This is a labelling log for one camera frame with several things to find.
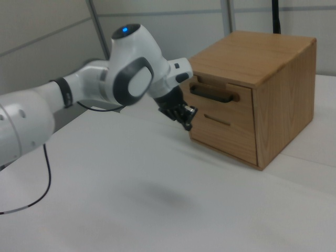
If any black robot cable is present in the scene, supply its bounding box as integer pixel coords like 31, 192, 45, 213
0, 100, 124, 216

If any wooden drawer cabinet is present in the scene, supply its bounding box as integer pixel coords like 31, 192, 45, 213
180, 30, 318, 172

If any black drawer handle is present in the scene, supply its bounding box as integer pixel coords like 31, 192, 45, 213
189, 82, 235, 104

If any black upright pole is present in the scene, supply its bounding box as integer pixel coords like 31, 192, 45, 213
270, 0, 283, 34

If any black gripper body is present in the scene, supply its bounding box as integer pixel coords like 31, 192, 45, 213
154, 87, 187, 117

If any grey partition post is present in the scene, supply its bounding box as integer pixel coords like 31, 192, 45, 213
224, 0, 235, 36

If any black cable strap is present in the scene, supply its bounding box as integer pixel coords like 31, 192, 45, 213
50, 77, 74, 109

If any wooden drawer with slot grip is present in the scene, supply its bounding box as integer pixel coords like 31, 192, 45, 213
188, 104, 259, 167

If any wooden drawer with black handle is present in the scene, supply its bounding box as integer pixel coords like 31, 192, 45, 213
180, 74, 255, 121

